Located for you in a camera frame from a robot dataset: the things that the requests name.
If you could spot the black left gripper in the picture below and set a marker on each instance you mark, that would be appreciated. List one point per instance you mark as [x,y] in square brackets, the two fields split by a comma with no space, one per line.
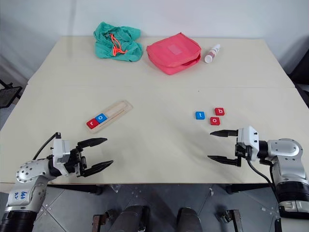
[74,159]

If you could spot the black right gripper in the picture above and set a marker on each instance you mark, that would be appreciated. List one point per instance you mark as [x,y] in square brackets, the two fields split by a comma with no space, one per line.
[241,151]

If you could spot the blue letter tile t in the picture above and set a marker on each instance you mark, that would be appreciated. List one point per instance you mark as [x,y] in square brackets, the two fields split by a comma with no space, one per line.
[200,115]

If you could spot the red letter tile o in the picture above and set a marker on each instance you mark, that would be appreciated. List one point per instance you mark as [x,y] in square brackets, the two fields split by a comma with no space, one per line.
[214,120]

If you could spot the red letter tile r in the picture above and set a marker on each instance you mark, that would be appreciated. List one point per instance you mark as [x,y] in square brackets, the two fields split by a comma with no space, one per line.
[92,123]

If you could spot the red letter tile b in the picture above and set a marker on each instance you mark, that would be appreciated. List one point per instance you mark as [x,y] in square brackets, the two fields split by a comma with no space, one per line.
[220,111]

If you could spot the blue letter tile o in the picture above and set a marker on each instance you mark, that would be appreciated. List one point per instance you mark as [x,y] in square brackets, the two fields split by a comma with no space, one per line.
[101,118]

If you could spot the wooden letter tray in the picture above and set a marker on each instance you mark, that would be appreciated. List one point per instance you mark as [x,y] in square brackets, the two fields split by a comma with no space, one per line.
[117,109]

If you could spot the dark rounded shape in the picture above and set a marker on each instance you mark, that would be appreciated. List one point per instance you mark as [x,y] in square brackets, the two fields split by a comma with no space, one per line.
[188,220]
[134,218]

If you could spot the small white pink bottle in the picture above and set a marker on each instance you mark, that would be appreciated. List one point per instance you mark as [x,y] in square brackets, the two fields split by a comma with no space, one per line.
[212,54]

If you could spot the red fabric zip pouch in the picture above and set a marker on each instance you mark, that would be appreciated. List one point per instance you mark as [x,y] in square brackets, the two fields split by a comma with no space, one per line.
[172,54]

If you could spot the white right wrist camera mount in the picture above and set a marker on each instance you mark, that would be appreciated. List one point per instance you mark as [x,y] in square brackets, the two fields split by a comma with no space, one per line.
[249,140]

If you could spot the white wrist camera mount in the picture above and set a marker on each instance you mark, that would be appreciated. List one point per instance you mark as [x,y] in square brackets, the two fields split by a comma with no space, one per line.
[60,149]
[249,140]

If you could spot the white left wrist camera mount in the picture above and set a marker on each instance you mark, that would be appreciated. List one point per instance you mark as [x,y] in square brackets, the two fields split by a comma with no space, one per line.
[60,149]

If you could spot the black table frame bar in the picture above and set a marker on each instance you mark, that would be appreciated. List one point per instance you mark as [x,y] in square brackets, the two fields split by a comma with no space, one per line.
[248,188]
[79,189]

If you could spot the rusty metal bracket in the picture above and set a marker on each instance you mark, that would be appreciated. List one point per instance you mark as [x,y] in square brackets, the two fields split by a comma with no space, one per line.
[235,221]
[98,223]

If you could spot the black metal chair frame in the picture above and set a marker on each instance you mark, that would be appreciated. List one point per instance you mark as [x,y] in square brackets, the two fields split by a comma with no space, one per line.
[8,93]

